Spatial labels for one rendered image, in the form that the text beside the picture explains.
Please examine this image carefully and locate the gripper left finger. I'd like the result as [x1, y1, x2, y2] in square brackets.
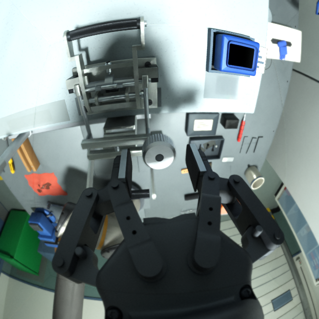
[51, 147, 164, 282]

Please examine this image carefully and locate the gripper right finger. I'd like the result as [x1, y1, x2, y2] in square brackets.
[185, 142, 285, 276]

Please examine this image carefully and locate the grey knurled adjusting knob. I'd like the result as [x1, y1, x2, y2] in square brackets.
[141, 131, 177, 171]

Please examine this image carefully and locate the grey latch hook bail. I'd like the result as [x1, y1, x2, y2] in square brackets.
[73, 74, 153, 161]

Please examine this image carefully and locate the grey keeper block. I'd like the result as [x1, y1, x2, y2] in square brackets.
[103, 116, 138, 137]

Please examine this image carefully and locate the orange wooden block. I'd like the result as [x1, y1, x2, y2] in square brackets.
[17, 137, 41, 173]

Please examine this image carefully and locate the blue toggle lever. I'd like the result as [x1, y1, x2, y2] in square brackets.
[276, 39, 288, 61]

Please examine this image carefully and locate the latch lever with black grip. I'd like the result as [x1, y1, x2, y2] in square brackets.
[63, 16, 148, 116]

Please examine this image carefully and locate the white ball ended rod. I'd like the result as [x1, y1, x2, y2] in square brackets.
[149, 168, 158, 200]

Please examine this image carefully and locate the white cylinder cup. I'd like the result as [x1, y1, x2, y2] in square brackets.
[243, 164, 266, 191]

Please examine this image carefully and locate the blue bench vise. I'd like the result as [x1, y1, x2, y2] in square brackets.
[27, 206, 60, 248]

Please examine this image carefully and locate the dark blue parts tray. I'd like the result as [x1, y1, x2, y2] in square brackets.
[188, 135, 225, 160]

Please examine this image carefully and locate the red rag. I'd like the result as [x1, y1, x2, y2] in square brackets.
[24, 172, 68, 197]

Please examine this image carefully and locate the dark box with white label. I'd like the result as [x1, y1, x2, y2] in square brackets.
[185, 112, 220, 137]

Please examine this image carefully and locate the red screwdriver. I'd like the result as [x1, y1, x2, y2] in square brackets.
[236, 113, 247, 143]

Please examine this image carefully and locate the black cube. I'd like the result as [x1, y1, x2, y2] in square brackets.
[220, 113, 240, 130]

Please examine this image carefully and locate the green box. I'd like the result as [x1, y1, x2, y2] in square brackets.
[0, 208, 42, 276]

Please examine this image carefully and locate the blue rectangular connector housing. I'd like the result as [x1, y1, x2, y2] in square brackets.
[213, 33, 261, 77]

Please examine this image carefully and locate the blue wall notice board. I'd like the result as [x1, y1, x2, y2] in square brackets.
[274, 182, 319, 285]

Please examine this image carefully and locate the grey valve-block enclosure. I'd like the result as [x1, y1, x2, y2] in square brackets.
[0, 0, 304, 140]

